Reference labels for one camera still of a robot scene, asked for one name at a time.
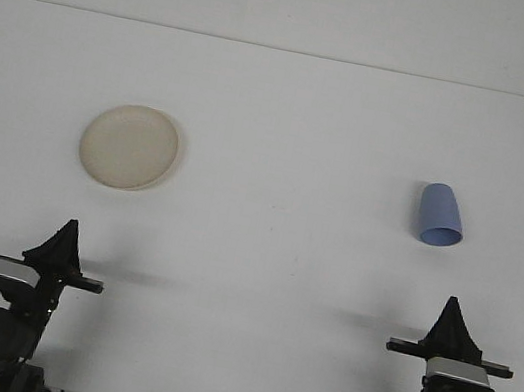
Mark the pale round plate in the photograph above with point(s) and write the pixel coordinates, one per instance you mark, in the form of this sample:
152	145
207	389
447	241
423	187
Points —
128	147

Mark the arm grey camera box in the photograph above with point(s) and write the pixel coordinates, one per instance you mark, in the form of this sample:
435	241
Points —
7	272
459	373

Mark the pale blue cup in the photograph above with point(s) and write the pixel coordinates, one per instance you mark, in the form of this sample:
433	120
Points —
439	212

